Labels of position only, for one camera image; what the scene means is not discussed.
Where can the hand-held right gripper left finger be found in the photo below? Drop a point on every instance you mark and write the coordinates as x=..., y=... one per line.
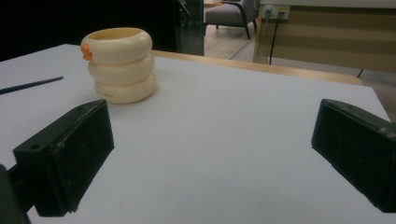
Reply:
x=67, y=155

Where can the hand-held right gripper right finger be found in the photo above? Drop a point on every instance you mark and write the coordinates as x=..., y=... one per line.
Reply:
x=358, y=149

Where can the dark pen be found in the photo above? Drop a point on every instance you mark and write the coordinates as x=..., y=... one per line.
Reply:
x=29, y=85

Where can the cream ringed pen holder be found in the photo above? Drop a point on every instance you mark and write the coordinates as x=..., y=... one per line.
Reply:
x=121, y=67

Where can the dark glass partition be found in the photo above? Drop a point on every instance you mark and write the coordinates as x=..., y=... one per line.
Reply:
x=190, y=28

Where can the grey armchair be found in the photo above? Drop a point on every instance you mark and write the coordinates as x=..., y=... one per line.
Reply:
x=232, y=14

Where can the wooden wall panel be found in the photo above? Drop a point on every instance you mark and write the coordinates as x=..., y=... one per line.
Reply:
x=327, y=37

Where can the wall socket plate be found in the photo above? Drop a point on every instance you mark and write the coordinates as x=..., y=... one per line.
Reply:
x=276, y=11

